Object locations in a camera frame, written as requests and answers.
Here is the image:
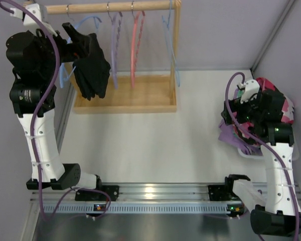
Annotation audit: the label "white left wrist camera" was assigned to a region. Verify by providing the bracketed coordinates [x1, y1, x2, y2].
[9, 4, 59, 36]

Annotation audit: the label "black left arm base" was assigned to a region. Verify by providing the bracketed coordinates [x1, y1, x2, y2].
[75, 185, 119, 201]

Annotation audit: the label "purple plastic hanger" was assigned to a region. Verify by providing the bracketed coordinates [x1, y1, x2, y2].
[107, 2, 123, 89]

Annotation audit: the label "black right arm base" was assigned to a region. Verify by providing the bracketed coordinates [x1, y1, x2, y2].
[208, 185, 231, 201]

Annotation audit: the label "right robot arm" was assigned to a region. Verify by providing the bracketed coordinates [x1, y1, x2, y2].
[222, 89, 301, 240]

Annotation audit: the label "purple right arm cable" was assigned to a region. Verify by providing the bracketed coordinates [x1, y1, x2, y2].
[225, 72, 301, 241]

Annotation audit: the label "pink camouflage garment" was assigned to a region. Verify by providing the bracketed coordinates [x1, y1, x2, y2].
[234, 78, 294, 147]

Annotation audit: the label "purple garment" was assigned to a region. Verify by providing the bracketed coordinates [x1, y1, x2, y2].
[218, 119, 261, 153]

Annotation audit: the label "pink plastic hanger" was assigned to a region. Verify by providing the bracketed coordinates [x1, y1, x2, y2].
[130, 1, 145, 88]

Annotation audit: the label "white laundry basket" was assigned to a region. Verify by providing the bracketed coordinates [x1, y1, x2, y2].
[237, 142, 300, 161]

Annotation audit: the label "aluminium mounting rail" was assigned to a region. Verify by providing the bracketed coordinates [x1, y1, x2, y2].
[30, 182, 301, 202]

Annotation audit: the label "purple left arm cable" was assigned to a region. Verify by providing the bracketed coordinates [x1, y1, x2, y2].
[0, 0, 112, 221]

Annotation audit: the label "light blue wire hanger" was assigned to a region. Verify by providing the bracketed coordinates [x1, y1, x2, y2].
[162, 0, 181, 87]

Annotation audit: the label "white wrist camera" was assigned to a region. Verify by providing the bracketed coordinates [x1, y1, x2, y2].
[237, 79, 260, 104]
[9, 4, 59, 36]

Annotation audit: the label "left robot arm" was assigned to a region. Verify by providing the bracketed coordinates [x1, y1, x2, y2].
[6, 23, 101, 190]

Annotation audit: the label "black trousers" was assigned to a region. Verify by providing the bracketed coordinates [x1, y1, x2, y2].
[73, 33, 111, 100]

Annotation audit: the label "blue plastic hanger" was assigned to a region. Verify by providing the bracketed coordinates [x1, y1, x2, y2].
[59, 14, 103, 88]

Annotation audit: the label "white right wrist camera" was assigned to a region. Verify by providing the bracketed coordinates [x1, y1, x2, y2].
[237, 79, 260, 104]

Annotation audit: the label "wooden clothes rack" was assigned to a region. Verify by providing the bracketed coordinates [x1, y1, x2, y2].
[47, 1, 181, 114]

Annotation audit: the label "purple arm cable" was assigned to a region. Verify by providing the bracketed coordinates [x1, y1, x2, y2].
[0, 0, 112, 221]
[225, 72, 301, 241]

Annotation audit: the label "slotted grey cable duct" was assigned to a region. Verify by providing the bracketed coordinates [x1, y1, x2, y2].
[39, 202, 244, 214]

